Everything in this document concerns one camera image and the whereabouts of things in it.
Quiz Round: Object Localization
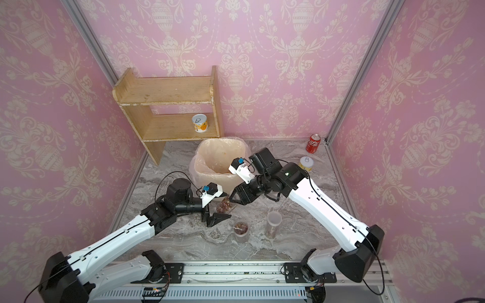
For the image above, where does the clear jar flower tea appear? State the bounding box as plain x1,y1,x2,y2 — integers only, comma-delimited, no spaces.
265,211,282,239
216,196,236,214
233,222,249,243

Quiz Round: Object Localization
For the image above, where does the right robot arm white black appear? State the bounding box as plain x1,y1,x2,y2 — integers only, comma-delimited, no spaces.
229,148,385,283

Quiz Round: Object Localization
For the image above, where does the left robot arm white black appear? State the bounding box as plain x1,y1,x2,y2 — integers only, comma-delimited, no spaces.
38,178,229,302

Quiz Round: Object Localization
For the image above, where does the clear plastic bin liner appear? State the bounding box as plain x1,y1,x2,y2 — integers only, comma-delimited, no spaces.
188,136,254,192

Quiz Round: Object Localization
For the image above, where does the cream trash bin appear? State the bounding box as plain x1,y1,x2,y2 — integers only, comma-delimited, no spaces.
194,138,248,190

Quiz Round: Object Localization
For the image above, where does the yellow white can on table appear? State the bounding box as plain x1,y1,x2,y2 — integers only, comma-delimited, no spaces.
299,156,314,172

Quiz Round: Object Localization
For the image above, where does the red cola can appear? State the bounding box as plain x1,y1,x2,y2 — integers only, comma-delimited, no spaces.
306,134,322,154

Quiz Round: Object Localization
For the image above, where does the yellow white can on shelf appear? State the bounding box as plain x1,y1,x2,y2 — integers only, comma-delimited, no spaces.
192,114,208,133

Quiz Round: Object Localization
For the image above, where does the wooden two-tier shelf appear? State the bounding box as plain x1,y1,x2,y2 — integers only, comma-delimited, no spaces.
112,66,225,164

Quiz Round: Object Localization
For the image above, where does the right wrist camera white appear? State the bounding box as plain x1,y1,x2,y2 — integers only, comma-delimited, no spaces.
229,158,256,184

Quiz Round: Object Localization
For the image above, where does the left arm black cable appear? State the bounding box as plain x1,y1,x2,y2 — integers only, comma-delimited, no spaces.
153,170,203,203

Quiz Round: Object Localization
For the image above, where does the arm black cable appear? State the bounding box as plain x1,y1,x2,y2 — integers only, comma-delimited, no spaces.
306,175,386,296
153,170,203,203

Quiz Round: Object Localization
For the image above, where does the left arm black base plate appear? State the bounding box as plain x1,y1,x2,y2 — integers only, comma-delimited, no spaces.
131,263,184,285

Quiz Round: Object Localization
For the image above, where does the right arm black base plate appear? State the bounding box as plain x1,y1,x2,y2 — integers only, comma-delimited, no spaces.
281,262,337,284

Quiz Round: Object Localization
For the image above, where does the small circuit board with wires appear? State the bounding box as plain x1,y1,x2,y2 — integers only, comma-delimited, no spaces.
141,287,168,303

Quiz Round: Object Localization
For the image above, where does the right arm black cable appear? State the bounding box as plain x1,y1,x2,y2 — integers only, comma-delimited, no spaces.
306,175,386,296

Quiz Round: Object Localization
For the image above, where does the aluminium mounting rail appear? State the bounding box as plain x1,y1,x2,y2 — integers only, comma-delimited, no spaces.
92,261,399,302

